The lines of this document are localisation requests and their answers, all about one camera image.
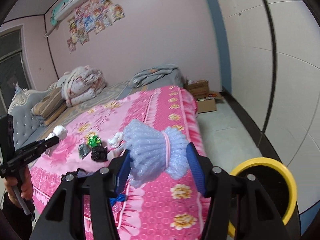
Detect cartoon posters on wall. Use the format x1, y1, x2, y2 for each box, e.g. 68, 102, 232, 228
67, 0, 125, 53

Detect pink floral bed sheet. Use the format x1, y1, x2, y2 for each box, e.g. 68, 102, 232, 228
31, 86, 209, 239

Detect green yellow snack packet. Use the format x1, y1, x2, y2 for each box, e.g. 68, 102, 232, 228
86, 133, 101, 148

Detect blue white bubble wrap bundle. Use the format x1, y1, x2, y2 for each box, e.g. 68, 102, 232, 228
123, 119, 189, 188

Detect folded brown striped blanket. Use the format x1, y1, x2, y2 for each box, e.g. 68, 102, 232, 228
30, 87, 67, 126

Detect grey floral pillow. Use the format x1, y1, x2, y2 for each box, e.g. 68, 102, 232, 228
129, 63, 184, 88

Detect dark window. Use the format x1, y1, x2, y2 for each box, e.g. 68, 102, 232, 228
0, 28, 31, 115

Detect crumpled black plastic bag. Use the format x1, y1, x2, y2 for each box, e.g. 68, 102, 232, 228
91, 145, 107, 163

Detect folded white floral quilt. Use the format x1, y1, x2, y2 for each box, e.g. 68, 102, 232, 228
61, 66, 107, 108

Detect open cardboard box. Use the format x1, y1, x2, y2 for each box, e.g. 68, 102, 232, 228
184, 80, 223, 113

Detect yellow rimmed black trash bin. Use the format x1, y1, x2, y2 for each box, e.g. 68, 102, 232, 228
230, 157, 297, 225

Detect blue crumpled glove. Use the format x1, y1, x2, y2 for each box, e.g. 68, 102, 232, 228
109, 193, 126, 206

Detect wall air conditioner with cover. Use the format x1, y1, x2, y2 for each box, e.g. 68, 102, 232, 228
50, 0, 89, 27

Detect grey tufted headboard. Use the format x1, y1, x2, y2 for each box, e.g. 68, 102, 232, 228
8, 85, 57, 149

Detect white tissue paper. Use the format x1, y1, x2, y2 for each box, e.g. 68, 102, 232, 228
46, 125, 68, 140

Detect person left hand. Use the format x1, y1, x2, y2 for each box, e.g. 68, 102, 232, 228
2, 166, 34, 208

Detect white wardrobe sliding doors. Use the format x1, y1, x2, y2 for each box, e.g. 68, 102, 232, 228
217, 0, 319, 212

